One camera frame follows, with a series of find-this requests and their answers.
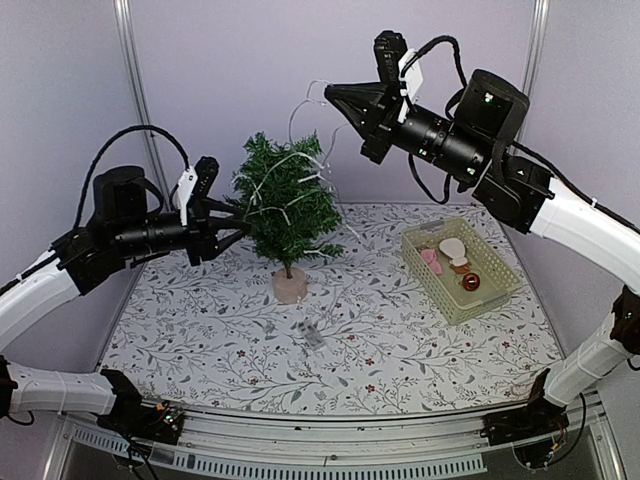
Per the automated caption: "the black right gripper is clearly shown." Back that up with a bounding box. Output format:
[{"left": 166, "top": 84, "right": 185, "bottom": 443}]
[{"left": 326, "top": 80, "right": 488, "bottom": 183}]

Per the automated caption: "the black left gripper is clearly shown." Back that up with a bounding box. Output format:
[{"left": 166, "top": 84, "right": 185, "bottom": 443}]
[{"left": 113, "top": 197, "right": 253, "bottom": 266}]

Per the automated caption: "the clear string light garland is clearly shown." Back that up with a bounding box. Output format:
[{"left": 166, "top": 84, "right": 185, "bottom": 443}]
[{"left": 234, "top": 79, "right": 371, "bottom": 361}]

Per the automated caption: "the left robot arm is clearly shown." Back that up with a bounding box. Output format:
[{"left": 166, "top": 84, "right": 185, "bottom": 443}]
[{"left": 1, "top": 157, "right": 250, "bottom": 434}]

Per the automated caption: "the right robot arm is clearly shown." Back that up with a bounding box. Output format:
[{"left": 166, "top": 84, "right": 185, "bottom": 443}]
[{"left": 324, "top": 70, "right": 639, "bottom": 436}]

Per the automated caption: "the small green christmas tree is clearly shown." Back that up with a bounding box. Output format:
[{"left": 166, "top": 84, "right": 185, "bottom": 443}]
[{"left": 227, "top": 130, "right": 346, "bottom": 279}]

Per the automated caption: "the pale round tree base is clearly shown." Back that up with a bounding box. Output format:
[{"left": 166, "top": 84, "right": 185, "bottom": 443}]
[{"left": 273, "top": 267, "right": 308, "bottom": 305}]

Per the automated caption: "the floral patterned table mat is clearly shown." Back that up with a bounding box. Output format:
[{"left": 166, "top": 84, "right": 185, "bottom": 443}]
[{"left": 102, "top": 204, "right": 561, "bottom": 416}]

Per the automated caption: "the clear light battery box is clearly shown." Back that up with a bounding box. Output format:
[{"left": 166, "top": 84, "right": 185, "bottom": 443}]
[{"left": 297, "top": 322, "right": 326, "bottom": 350}]

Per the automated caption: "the pink bow ornament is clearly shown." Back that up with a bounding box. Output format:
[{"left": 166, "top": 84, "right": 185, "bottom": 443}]
[{"left": 420, "top": 249, "right": 442, "bottom": 275}]

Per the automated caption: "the cream balloon ornament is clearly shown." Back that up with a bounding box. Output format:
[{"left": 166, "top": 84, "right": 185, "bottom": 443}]
[{"left": 438, "top": 237, "right": 471, "bottom": 274}]

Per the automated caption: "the cream perforated plastic basket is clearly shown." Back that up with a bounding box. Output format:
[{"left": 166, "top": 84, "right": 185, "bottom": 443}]
[{"left": 401, "top": 218, "right": 522, "bottom": 325}]

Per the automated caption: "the red ball ornament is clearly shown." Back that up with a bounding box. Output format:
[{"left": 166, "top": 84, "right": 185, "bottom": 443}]
[{"left": 461, "top": 272, "right": 481, "bottom": 292}]

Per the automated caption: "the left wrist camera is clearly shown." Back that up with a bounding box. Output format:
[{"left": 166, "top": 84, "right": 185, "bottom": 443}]
[{"left": 170, "top": 156, "right": 219, "bottom": 227}]

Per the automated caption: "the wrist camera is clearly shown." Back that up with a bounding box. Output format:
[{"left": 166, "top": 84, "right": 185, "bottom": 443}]
[
  {"left": 170, "top": 156, "right": 219, "bottom": 227},
  {"left": 374, "top": 30, "right": 424, "bottom": 124}
]

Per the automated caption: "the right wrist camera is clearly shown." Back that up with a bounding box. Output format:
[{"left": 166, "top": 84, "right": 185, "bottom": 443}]
[{"left": 374, "top": 30, "right": 424, "bottom": 124}]

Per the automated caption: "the right black cable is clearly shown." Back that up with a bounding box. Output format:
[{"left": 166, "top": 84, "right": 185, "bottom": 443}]
[{"left": 407, "top": 33, "right": 469, "bottom": 204}]

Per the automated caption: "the black cable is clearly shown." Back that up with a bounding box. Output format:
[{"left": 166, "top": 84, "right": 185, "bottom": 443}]
[
  {"left": 73, "top": 124, "right": 192, "bottom": 229},
  {"left": 407, "top": 33, "right": 469, "bottom": 204}
]

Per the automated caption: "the left black cable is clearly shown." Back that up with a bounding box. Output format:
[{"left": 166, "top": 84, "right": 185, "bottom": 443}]
[{"left": 73, "top": 124, "right": 192, "bottom": 229}]

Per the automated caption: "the right aluminium frame post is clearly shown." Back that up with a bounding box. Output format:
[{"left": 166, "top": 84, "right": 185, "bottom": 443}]
[{"left": 522, "top": 0, "right": 550, "bottom": 97}]

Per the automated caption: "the aluminium frame post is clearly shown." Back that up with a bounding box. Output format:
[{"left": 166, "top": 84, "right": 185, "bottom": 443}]
[
  {"left": 113, "top": 0, "right": 170, "bottom": 201},
  {"left": 522, "top": 0, "right": 550, "bottom": 97}
]

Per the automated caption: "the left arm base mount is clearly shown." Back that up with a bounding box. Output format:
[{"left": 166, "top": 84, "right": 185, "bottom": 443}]
[{"left": 96, "top": 369, "right": 184, "bottom": 445}]

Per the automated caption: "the left aluminium frame post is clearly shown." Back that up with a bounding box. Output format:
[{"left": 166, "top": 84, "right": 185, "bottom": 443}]
[{"left": 113, "top": 0, "right": 170, "bottom": 201}]

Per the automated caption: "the front aluminium rail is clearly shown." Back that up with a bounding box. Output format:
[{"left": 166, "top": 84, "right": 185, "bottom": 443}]
[{"left": 43, "top": 391, "right": 629, "bottom": 479}]

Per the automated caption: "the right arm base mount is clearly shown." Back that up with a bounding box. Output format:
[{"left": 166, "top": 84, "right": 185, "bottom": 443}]
[{"left": 480, "top": 368, "right": 569, "bottom": 469}]

